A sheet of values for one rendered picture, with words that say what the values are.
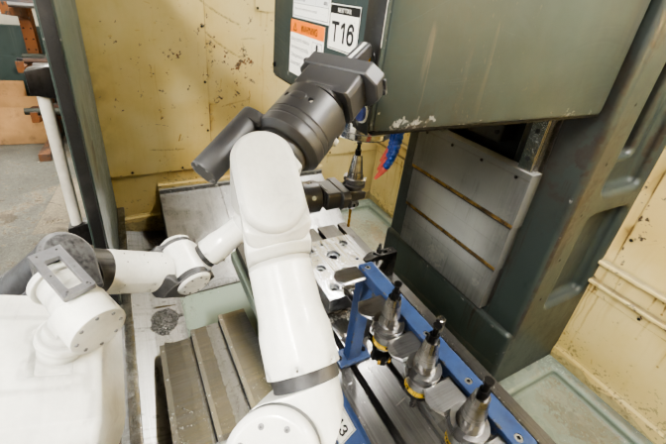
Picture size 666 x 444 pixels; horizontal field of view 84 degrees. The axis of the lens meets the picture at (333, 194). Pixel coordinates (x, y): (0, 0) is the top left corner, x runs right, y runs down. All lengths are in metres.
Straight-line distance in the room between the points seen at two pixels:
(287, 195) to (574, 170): 0.91
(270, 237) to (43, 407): 0.35
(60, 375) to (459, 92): 0.70
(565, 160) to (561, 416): 0.94
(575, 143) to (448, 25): 0.62
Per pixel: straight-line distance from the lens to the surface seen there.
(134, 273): 0.87
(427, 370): 0.73
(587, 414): 1.78
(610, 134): 1.13
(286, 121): 0.42
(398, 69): 0.58
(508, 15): 0.72
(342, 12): 0.66
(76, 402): 0.60
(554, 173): 1.18
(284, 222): 0.35
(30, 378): 0.62
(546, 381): 1.79
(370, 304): 0.84
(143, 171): 1.96
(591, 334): 1.71
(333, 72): 0.50
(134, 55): 1.81
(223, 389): 1.27
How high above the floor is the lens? 1.79
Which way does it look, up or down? 28 degrees down
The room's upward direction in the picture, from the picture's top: 7 degrees clockwise
